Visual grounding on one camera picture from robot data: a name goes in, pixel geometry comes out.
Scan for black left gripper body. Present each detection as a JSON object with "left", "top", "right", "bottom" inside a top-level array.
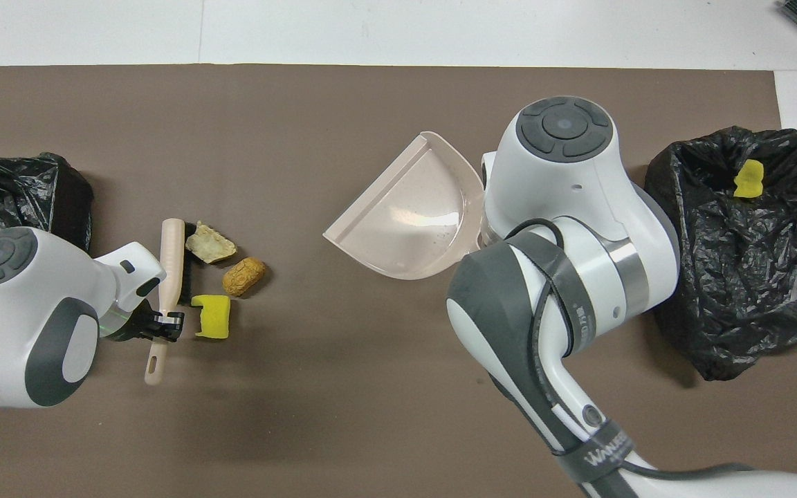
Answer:
[{"left": 120, "top": 304, "right": 164, "bottom": 344}]

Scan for notched yellow sponge piece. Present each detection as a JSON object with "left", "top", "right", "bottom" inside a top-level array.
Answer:
[{"left": 190, "top": 295, "right": 232, "bottom": 340}]

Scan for beige brush black bristles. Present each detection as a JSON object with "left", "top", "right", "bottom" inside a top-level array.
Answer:
[{"left": 144, "top": 218, "right": 199, "bottom": 387}]

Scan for brown cracked foam nugget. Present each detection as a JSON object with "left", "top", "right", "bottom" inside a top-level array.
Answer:
[{"left": 222, "top": 257, "right": 266, "bottom": 297}]

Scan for pale crusty foam chunk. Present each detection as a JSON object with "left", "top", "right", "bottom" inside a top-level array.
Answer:
[{"left": 185, "top": 221, "right": 237, "bottom": 264}]

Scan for beige plastic dustpan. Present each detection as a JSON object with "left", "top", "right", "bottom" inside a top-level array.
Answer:
[{"left": 322, "top": 131, "right": 486, "bottom": 281}]

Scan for black bag lined bin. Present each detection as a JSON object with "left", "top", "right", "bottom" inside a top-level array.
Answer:
[
  {"left": 0, "top": 152, "right": 95, "bottom": 312},
  {"left": 644, "top": 126, "right": 797, "bottom": 382}
]

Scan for brown table mat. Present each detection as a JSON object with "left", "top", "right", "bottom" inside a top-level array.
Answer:
[{"left": 0, "top": 64, "right": 797, "bottom": 498}]

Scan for small yellow sponge scrap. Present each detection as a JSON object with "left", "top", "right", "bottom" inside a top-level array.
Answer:
[{"left": 733, "top": 158, "right": 766, "bottom": 199}]

